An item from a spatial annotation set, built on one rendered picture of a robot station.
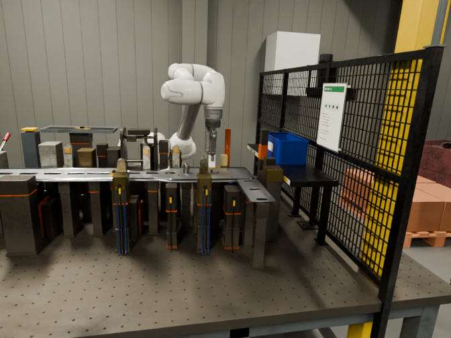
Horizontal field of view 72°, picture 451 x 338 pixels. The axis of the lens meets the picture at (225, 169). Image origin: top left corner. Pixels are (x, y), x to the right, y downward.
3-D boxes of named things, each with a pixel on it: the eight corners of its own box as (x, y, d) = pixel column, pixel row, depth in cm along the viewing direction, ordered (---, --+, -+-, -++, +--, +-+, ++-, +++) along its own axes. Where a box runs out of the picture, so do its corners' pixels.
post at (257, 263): (252, 270, 126) (256, 204, 119) (249, 263, 131) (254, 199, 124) (264, 269, 127) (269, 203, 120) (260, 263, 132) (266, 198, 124)
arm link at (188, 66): (174, 62, 178) (196, 66, 185) (165, 58, 193) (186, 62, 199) (171, 85, 183) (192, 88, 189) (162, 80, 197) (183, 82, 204)
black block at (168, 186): (165, 253, 137) (164, 190, 130) (166, 242, 147) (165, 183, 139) (177, 252, 138) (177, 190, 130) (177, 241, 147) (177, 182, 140)
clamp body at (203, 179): (196, 257, 135) (197, 180, 126) (194, 243, 146) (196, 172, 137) (211, 256, 136) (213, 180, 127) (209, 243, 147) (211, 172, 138)
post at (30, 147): (29, 210, 175) (19, 133, 164) (35, 205, 183) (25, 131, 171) (43, 210, 177) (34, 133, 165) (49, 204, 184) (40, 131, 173)
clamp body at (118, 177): (113, 257, 132) (109, 179, 123) (118, 243, 144) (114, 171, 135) (129, 256, 133) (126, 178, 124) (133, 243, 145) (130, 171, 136)
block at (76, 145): (76, 209, 179) (68, 131, 168) (80, 204, 187) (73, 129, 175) (94, 208, 181) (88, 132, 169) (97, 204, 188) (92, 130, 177)
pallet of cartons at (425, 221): (483, 249, 297) (495, 205, 286) (386, 247, 294) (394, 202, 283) (404, 201, 424) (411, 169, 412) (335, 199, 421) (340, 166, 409)
